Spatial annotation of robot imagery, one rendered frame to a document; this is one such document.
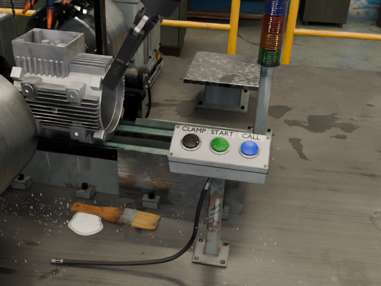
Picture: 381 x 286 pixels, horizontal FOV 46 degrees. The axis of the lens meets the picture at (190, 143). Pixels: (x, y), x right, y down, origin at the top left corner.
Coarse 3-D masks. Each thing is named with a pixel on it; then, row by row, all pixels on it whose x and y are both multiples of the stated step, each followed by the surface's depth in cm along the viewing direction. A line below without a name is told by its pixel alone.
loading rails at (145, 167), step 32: (128, 128) 112; (160, 128) 112; (224, 128) 110; (32, 160) 107; (64, 160) 105; (96, 160) 104; (128, 160) 101; (160, 160) 100; (128, 192) 106; (160, 192) 104; (192, 192) 102; (224, 192) 101
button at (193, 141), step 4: (184, 136) 78; (188, 136) 78; (192, 136) 78; (196, 136) 78; (184, 140) 77; (188, 140) 77; (192, 140) 77; (196, 140) 77; (184, 144) 77; (188, 144) 77; (192, 144) 77; (196, 144) 77; (188, 148) 77; (192, 148) 77
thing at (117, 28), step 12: (60, 0) 119; (72, 0) 119; (84, 0) 122; (108, 0) 130; (36, 12) 119; (60, 12) 118; (72, 12) 117; (84, 12) 117; (108, 12) 125; (120, 12) 131; (36, 24) 120; (60, 24) 119; (72, 24) 118; (84, 24) 118; (108, 24) 122; (120, 24) 129; (84, 36) 119; (108, 36) 120; (120, 36) 127; (108, 48) 120
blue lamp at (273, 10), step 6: (270, 0) 113; (276, 0) 112; (282, 0) 113; (288, 0) 114; (264, 6) 117; (270, 6) 114; (276, 6) 113; (282, 6) 113; (270, 12) 114; (276, 12) 114; (282, 12) 114
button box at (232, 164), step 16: (176, 128) 80; (192, 128) 79; (176, 144) 78; (208, 144) 78; (240, 144) 77; (176, 160) 77; (192, 160) 76; (208, 160) 76; (224, 160) 76; (240, 160) 75; (256, 160) 75; (208, 176) 79; (224, 176) 78; (240, 176) 77; (256, 176) 77
